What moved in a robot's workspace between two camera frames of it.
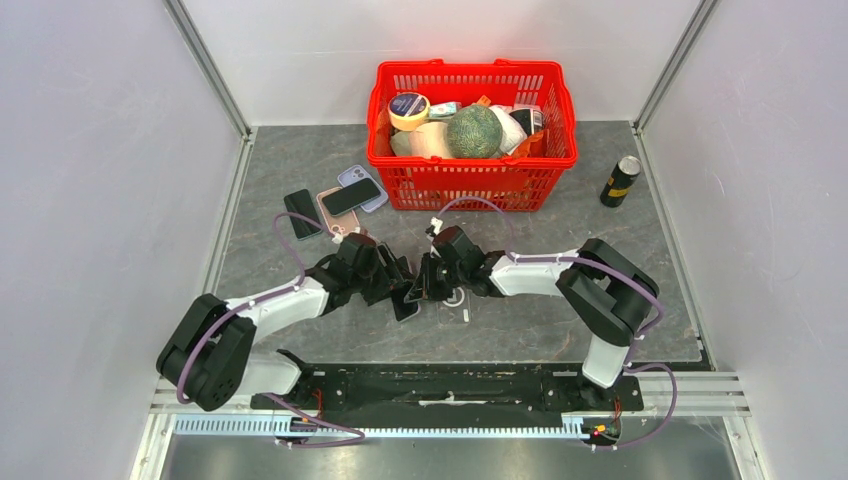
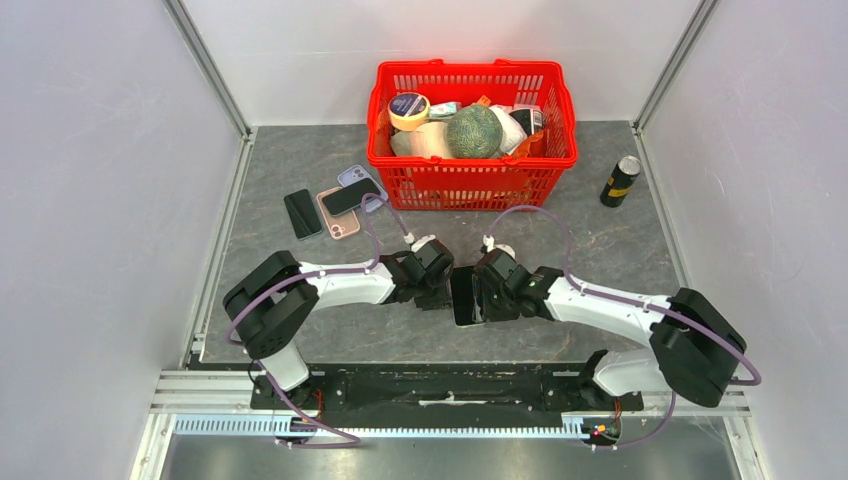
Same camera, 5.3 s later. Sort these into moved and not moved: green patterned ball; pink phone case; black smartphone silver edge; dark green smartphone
Moved: black smartphone silver edge
Not moved: pink phone case; dark green smartphone; green patterned ball
